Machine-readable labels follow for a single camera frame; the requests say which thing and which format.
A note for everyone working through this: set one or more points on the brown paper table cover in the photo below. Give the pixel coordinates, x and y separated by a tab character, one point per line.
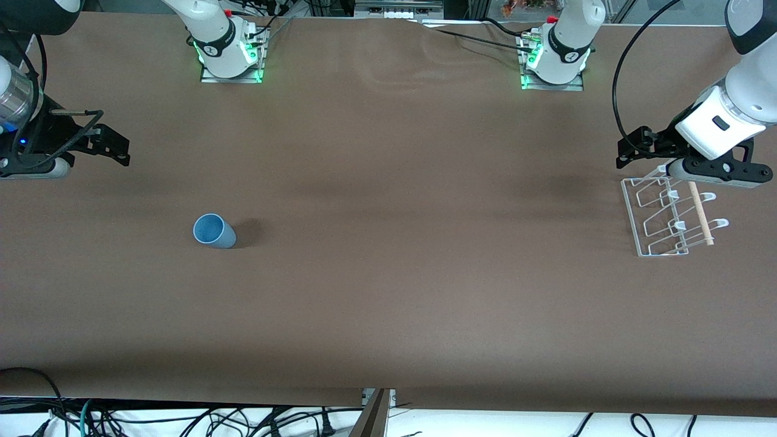
388	182

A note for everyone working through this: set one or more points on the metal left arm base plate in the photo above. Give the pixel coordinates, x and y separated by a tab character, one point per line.
552	87

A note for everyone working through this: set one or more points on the blue plastic cup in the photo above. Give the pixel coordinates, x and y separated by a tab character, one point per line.
209	230

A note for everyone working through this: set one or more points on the orange background object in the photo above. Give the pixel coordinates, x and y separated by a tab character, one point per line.
516	7

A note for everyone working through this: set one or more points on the grey aluminium frame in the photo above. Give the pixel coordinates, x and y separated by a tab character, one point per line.
397	6

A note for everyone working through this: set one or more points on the black power plug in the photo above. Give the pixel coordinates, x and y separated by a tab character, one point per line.
328	428

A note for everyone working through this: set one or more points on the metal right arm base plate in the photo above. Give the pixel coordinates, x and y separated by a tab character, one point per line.
230	79

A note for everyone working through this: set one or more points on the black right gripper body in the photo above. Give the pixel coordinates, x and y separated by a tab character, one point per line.
50	135

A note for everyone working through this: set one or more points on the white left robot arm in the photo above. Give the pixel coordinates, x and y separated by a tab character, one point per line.
704	135

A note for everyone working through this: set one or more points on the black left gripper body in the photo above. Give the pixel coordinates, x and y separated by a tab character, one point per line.
663	144

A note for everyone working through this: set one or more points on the white metal bracket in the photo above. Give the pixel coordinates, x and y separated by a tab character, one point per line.
392	397

